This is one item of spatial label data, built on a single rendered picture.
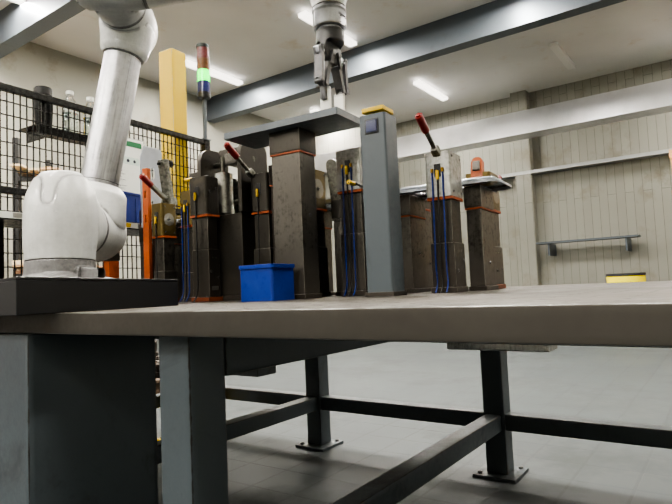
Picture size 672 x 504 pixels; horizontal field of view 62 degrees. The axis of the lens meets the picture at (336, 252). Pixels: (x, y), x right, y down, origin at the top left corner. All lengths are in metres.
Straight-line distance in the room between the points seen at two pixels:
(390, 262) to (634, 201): 9.87
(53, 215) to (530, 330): 1.10
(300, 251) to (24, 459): 0.75
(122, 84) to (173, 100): 1.39
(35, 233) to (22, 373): 0.32
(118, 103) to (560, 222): 10.11
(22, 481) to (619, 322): 1.12
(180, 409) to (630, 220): 10.40
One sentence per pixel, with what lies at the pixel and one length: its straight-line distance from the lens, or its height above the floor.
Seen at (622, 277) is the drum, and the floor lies 0.70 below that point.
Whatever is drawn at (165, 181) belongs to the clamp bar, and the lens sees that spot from 2.12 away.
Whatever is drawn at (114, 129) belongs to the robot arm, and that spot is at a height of 1.18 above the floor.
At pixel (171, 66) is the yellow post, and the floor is 1.90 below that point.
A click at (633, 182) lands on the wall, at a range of 11.11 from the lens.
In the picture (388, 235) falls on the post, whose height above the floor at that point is 0.84.
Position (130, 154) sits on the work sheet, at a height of 1.38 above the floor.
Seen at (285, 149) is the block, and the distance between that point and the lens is 1.51.
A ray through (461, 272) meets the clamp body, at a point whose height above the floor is 0.75.
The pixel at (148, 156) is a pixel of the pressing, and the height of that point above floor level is 1.30.
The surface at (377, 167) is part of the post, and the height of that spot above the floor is 1.01.
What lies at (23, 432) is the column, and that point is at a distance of 1.31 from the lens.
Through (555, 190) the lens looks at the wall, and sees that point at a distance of 11.34.
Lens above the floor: 0.72
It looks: 4 degrees up
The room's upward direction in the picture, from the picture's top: 3 degrees counter-clockwise
